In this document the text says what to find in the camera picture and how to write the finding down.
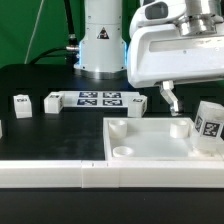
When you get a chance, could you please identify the white base tag plate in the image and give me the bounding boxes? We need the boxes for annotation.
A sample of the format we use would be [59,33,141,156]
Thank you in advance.
[63,91,139,108]

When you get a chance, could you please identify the white thin cable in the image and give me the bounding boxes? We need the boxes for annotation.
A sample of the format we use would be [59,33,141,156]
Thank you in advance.
[24,0,46,65]

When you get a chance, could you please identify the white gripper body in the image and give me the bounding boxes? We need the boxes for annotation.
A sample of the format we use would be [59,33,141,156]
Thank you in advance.
[127,23,224,88]

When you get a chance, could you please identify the white front obstacle wall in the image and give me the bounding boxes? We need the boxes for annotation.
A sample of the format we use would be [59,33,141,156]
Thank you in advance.
[0,160,224,188]

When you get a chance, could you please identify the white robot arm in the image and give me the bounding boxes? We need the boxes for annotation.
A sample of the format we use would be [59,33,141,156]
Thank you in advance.
[74,0,224,115]

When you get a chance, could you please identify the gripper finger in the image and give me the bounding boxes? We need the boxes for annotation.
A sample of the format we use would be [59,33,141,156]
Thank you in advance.
[160,80,183,116]

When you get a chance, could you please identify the white square tabletop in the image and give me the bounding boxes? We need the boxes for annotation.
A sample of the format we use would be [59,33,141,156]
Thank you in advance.
[103,118,224,161]

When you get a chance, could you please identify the black cable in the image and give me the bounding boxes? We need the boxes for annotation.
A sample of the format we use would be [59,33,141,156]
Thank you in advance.
[28,0,81,66]

